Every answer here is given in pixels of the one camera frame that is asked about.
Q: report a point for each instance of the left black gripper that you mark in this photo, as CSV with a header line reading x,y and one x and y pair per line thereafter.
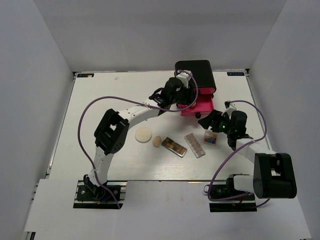
x,y
189,98

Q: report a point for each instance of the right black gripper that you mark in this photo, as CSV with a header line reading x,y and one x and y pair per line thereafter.
x,y
213,118

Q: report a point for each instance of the pink drawer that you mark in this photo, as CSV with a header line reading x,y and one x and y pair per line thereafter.
x,y
205,90
202,107

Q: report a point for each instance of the pink top drawer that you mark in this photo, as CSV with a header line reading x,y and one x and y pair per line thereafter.
x,y
205,90

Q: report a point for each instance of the beige makeup sponge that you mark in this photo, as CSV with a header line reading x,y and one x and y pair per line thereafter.
x,y
157,141

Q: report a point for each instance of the round white powder puff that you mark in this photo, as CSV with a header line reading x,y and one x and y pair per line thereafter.
x,y
143,134

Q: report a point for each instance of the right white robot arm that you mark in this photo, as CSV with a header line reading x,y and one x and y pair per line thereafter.
x,y
273,174

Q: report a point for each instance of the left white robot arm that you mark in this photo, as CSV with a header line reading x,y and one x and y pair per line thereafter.
x,y
111,132

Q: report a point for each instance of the small colourful eyeshadow palette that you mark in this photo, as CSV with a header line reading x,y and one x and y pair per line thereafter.
x,y
210,138

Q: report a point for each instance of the clear nude eyeshadow palette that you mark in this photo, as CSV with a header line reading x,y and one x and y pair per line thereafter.
x,y
194,145

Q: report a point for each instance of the black drawer organizer case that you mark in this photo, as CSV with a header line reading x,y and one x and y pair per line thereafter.
x,y
201,71

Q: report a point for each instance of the brown eyeshadow palette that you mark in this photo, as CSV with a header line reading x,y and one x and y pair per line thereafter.
x,y
174,147

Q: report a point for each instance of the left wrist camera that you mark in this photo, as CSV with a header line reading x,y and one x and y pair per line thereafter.
x,y
184,76

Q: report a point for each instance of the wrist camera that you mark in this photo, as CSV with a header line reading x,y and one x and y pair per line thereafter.
x,y
229,108
184,76

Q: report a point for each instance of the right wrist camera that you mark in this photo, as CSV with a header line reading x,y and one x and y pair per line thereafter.
x,y
229,108

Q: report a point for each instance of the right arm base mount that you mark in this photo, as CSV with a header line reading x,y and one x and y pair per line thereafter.
x,y
234,195

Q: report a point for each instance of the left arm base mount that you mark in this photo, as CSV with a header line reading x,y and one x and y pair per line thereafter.
x,y
85,199

